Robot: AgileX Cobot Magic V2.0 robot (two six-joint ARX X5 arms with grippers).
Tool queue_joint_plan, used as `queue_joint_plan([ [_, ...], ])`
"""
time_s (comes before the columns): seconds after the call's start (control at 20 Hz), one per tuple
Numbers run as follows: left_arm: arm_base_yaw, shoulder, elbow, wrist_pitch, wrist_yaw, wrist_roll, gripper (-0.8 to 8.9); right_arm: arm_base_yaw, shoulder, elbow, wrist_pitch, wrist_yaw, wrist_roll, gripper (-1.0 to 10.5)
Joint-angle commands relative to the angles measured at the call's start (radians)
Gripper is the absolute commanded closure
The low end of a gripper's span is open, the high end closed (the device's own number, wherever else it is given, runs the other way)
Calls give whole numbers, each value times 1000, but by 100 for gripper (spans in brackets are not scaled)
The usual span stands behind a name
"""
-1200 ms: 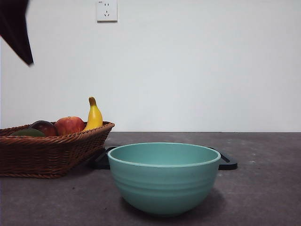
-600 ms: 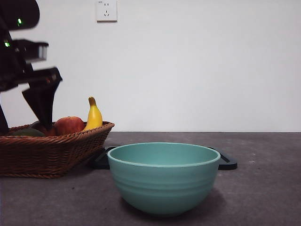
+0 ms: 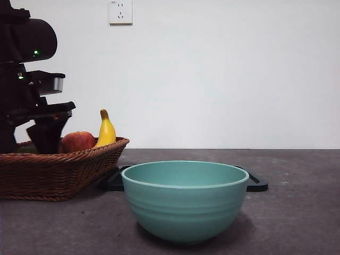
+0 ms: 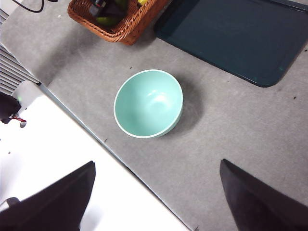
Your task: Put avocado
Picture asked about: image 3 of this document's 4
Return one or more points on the red yellow apple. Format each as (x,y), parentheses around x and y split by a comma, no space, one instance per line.
(79,142)

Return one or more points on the white wall power socket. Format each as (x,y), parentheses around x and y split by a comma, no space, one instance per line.
(121,13)

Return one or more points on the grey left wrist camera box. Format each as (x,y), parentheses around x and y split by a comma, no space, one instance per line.
(57,83)

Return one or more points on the yellow banana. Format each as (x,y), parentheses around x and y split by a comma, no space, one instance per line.
(107,132)

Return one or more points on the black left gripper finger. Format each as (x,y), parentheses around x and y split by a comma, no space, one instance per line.
(47,135)
(7,138)

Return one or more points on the black rectangular tray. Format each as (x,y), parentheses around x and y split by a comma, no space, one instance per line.
(115,185)

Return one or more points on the brown woven wicker basket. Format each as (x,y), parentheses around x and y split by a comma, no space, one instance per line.
(53,175)

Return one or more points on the teal ceramic bowl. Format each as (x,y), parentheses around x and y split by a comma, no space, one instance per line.
(186,210)

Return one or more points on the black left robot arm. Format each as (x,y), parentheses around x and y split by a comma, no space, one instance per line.
(26,40)

